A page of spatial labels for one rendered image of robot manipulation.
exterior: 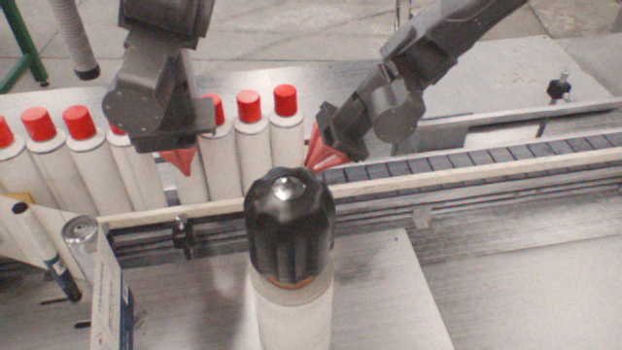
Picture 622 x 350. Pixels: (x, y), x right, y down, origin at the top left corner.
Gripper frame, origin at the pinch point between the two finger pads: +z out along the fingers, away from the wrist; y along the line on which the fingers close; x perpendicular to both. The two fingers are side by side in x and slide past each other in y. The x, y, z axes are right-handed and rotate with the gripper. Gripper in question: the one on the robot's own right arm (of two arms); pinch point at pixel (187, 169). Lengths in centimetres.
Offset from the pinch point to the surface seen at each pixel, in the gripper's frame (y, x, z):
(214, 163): 3.4, 2.9, 2.3
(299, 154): 16.1, 4.0, 3.5
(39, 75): -94, 187, 94
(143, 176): -6.9, 3.4, 3.5
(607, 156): 69, 2, 11
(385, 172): 31.5, 7.6, 13.8
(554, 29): 202, 198, 106
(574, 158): 63, 2, 11
